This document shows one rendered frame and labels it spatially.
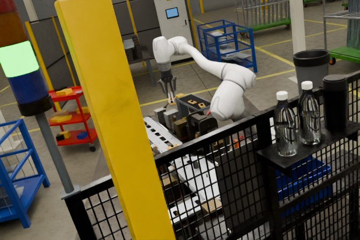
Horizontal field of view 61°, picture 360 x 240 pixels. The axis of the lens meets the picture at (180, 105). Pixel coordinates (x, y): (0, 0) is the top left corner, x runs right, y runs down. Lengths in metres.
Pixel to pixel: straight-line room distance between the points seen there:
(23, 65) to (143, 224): 0.46
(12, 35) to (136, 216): 0.49
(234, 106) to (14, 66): 1.17
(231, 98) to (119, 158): 1.01
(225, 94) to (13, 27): 1.14
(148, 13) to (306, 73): 5.95
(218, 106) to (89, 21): 1.08
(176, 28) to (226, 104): 7.35
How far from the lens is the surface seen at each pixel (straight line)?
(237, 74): 1.69
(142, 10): 9.62
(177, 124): 2.24
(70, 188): 0.85
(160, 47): 1.97
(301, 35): 5.86
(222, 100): 1.61
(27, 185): 4.26
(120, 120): 0.69
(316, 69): 4.78
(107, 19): 0.65
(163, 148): 2.12
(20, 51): 0.73
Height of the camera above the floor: 1.97
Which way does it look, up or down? 20 degrees down
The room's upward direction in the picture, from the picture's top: 12 degrees counter-clockwise
